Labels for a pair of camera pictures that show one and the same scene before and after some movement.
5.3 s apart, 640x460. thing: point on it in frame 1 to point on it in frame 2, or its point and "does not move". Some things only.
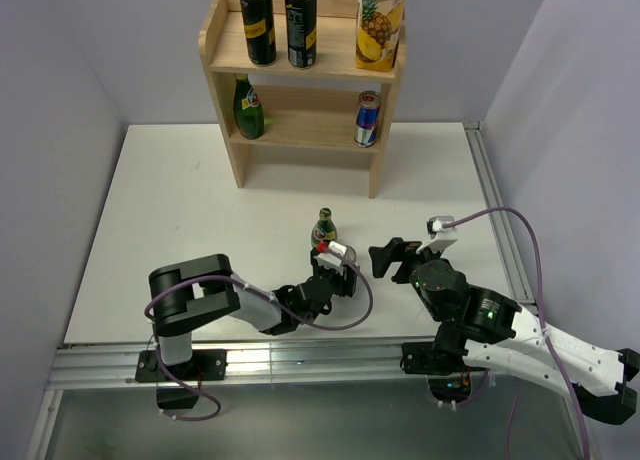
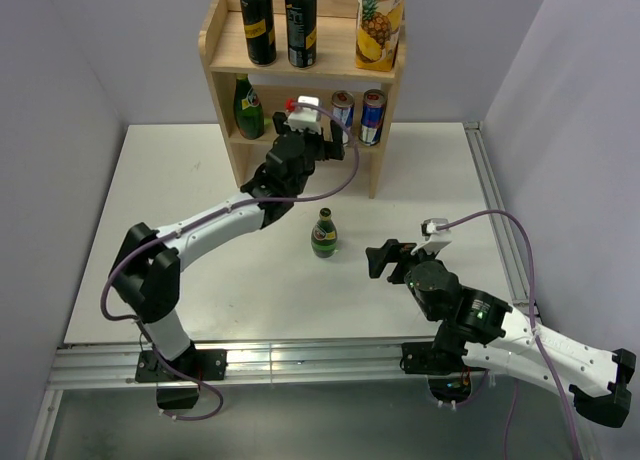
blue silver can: x=350 y=254 to x=342 y=107
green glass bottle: x=248 y=109 does not move
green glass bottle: x=323 y=231 does not move
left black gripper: x=344 y=286 to x=327 y=150
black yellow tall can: x=258 y=11 does not move
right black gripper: x=395 y=249 does not move
